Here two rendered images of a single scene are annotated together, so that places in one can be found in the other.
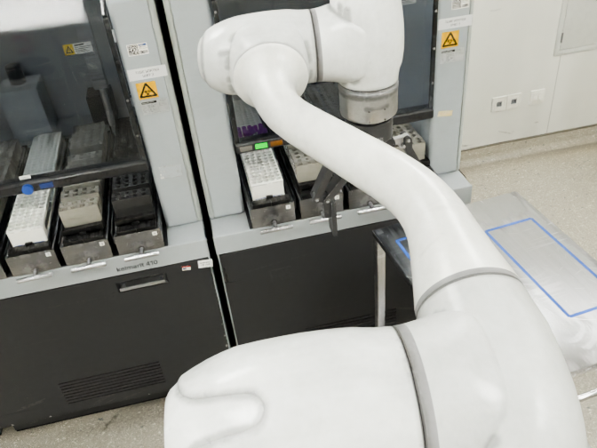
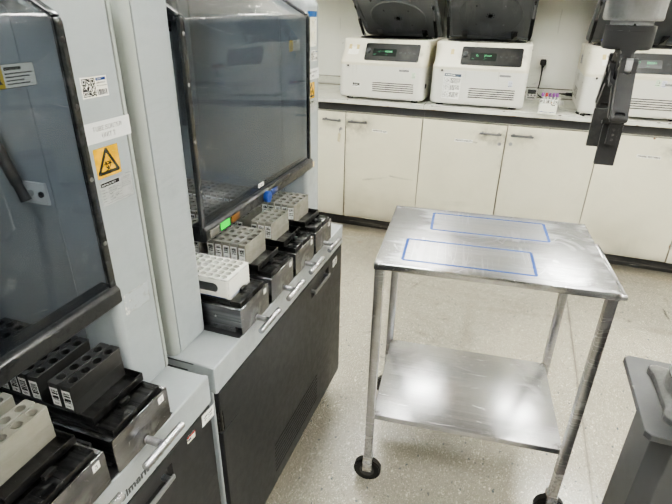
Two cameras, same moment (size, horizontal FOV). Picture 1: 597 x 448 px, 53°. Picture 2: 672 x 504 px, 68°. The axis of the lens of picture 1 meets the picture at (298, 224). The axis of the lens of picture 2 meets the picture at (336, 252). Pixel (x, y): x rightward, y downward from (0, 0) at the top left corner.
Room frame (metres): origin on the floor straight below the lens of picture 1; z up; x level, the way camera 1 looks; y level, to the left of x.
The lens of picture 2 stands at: (0.85, 0.87, 1.41)
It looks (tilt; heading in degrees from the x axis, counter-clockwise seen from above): 26 degrees down; 298
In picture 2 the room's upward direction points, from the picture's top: 1 degrees clockwise
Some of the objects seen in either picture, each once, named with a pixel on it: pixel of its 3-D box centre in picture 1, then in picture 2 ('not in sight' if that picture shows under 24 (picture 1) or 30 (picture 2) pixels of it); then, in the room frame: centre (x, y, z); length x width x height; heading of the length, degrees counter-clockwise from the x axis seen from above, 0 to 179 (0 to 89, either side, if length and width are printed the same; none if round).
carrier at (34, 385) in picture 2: (132, 192); (63, 370); (1.58, 0.49, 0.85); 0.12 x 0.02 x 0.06; 99
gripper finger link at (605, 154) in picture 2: (332, 215); (608, 143); (0.84, -0.06, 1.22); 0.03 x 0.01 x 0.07; 9
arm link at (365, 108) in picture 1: (368, 98); (636, 4); (0.85, -0.13, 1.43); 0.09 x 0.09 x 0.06
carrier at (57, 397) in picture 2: (132, 200); (83, 376); (1.53, 0.49, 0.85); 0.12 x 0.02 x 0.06; 98
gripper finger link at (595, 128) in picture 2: not in sight; (598, 127); (0.86, -0.19, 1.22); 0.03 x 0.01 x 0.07; 9
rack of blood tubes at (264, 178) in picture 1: (259, 167); (186, 272); (1.67, 0.10, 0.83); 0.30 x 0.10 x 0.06; 9
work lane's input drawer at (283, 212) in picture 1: (256, 161); (144, 281); (1.80, 0.12, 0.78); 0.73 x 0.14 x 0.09; 9
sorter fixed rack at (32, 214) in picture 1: (34, 210); not in sight; (1.56, 0.80, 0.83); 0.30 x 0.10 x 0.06; 9
